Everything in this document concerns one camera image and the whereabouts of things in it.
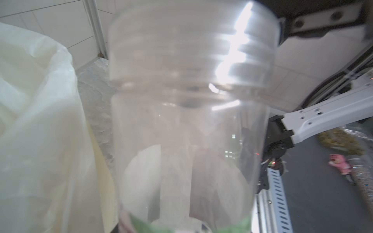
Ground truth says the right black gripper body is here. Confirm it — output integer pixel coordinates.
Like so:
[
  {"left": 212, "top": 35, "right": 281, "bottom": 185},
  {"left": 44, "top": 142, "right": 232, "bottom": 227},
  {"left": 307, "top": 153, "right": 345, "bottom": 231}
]
[{"left": 259, "top": 0, "right": 373, "bottom": 44}]

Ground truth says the white lid rose tea jar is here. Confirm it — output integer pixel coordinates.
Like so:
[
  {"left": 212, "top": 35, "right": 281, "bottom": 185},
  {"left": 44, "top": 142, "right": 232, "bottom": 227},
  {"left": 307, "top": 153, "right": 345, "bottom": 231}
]
[{"left": 108, "top": 1, "right": 280, "bottom": 233}]

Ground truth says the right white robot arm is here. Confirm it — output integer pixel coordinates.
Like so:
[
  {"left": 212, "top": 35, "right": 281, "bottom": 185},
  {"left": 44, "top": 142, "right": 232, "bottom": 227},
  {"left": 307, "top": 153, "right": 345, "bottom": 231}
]
[{"left": 261, "top": 1, "right": 373, "bottom": 173}]

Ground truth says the beige ribbed trash bin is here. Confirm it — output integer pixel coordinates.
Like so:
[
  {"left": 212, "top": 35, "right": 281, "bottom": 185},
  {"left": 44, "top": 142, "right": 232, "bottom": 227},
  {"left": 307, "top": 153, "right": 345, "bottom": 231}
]
[{"left": 87, "top": 123, "right": 118, "bottom": 233}]

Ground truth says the white trash bag liner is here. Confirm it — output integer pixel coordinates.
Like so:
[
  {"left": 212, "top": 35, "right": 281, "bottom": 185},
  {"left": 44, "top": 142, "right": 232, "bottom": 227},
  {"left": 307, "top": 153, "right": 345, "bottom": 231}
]
[{"left": 1, "top": 23, "right": 104, "bottom": 233}]

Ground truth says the aluminium mounting rail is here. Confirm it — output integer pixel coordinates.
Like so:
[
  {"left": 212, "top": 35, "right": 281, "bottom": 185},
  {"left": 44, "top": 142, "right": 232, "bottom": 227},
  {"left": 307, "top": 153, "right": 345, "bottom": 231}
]
[{"left": 251, "top": 168, "right": 293, "bottom": 233}]

